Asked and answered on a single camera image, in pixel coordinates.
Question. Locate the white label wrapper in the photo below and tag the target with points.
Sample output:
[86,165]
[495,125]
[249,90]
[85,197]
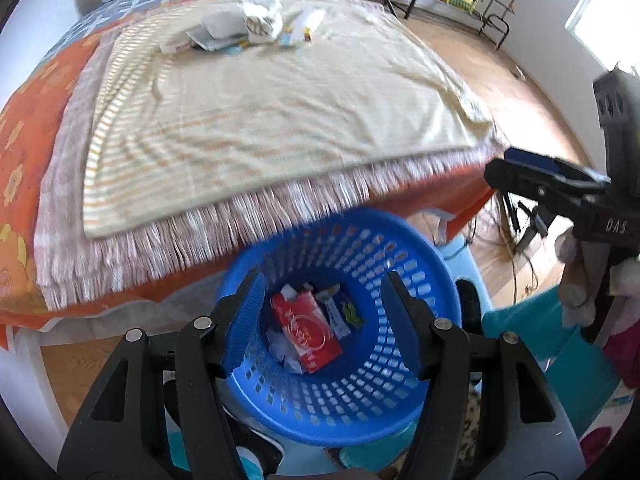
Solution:
[216,32]

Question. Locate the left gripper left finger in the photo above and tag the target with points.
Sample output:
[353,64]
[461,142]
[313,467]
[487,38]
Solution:
[154,411]

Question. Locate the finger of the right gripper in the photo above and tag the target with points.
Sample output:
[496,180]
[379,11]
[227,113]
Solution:
[545,162]
[567,186]

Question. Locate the blue green snack packet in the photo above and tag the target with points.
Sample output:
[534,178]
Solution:
[340,311]

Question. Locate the red cigarette box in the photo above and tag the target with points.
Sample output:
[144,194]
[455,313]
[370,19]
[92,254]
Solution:
[304,324]

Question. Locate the yellow striped blanket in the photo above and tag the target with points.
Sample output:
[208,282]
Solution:
[172,132]

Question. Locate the white tissue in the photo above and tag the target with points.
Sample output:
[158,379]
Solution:
[263,20]

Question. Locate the blue plastic trash basket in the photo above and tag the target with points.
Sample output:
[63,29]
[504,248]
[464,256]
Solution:
[368,392]

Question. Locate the orange print teal carton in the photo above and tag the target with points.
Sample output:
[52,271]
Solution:
[295,34]

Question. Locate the gloved right hand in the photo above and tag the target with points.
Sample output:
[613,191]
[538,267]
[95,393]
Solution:
[584,273]

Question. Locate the orange floral bedsheet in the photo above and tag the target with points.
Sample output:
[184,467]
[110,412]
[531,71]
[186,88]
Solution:
[29,123]

